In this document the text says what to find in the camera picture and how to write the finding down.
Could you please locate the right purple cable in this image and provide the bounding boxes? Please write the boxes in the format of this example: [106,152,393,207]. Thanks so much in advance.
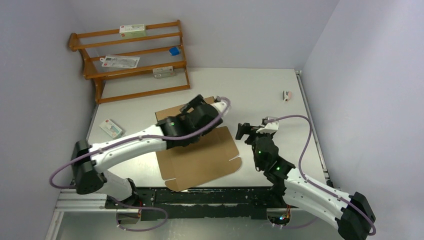
[263,114,378,237]

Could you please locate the aluminium frame rail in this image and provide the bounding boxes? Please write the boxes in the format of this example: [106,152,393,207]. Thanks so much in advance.
[54,189,298,224]

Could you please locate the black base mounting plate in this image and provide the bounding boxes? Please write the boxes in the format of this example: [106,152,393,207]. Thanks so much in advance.
[104,186,302,222]

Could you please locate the purple cable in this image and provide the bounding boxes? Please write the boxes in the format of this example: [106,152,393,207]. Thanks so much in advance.
[263,114,378,237]
[48,96,232,232]

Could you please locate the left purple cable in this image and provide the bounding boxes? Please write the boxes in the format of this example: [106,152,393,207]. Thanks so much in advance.
[48,96,232,232]

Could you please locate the white box lower shelf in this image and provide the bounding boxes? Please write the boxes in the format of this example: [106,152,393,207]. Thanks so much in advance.
[152,66,175,79]

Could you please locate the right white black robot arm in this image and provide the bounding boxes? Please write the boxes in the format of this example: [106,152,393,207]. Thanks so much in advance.
[235,123,377,240]

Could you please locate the white green box on table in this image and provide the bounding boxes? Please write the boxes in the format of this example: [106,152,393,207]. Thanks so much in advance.
[99,119,125,140]

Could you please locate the brown cardboard box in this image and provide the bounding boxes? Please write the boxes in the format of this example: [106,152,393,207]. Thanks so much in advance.
[155,105,242,192]

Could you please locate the orange wooden shelf rack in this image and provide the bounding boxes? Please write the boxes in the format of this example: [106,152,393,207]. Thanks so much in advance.
[68,20,191,105]

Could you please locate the white green box top shelf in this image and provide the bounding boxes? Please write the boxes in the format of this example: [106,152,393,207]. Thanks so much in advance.
[119,24,147,39]

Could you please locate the small blue object on shelf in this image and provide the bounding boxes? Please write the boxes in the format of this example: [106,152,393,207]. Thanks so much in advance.
[168,46,181,56]

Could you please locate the small pink white object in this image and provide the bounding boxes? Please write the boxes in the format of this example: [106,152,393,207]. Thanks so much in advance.
[282,91,292,102]

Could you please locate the clear plastic package on shelf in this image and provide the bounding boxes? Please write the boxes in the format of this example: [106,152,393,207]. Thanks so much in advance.
[99,55,140,69]

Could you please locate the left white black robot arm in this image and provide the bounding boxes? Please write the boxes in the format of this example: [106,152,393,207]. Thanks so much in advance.
[72,95,231,208]

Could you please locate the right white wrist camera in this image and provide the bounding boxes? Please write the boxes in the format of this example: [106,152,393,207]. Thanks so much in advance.
[256,116,279,134]

